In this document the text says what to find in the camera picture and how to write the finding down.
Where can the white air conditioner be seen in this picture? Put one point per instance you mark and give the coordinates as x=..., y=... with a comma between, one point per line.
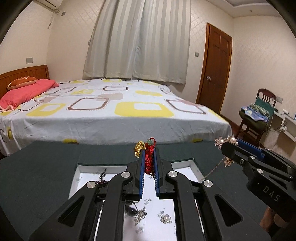
x=49, y=2

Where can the rhinestone pearl flower brooch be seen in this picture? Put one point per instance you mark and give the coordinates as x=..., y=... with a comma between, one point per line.
x=165, y=218

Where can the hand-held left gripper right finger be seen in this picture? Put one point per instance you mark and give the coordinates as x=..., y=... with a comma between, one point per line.
x=157, y=176

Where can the pile of folded clothes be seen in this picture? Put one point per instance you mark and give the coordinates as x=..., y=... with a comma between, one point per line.
x=256, y=113

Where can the grey wall outlet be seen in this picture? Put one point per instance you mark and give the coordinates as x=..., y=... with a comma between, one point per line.
x=29, y=60

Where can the beige wall outlet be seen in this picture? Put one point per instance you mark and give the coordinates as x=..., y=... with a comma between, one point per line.
x=279, y=99

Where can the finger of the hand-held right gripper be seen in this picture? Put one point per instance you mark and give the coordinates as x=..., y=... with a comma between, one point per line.
x=233, y=151
x=249, y=146

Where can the person's right hand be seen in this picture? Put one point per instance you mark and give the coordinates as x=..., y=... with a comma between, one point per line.
x=269, y=219

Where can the white tray box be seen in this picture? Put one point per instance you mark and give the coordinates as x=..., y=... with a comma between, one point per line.
x=159, y=208

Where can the wooden headboard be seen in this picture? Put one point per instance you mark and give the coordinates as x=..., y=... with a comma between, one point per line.
x=34, y=71

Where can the white striped curtain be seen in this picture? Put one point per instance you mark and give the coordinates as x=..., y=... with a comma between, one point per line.
x=138, y=41

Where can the bed with printed sheet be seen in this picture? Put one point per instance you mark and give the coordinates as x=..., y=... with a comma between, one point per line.
x=115, y=125

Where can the silver rhinestone brooch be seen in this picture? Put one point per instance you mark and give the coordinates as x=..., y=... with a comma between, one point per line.
x=140, y=217

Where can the pink pillow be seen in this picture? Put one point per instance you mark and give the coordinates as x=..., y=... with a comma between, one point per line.
x=27, y=90

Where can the white shelf unit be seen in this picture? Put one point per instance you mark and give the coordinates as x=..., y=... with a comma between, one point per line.
x=290, y=129

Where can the orange cushion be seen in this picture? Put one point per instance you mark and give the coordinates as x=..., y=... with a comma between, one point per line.
x=22, y=81

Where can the wooden chair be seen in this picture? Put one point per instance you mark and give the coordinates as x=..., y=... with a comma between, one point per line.
x=266, y=95

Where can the brown wooden door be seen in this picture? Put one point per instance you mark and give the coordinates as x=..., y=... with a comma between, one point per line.
x=217, y=69

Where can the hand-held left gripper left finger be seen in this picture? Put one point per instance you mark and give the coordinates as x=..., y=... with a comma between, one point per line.
x=141, y=178

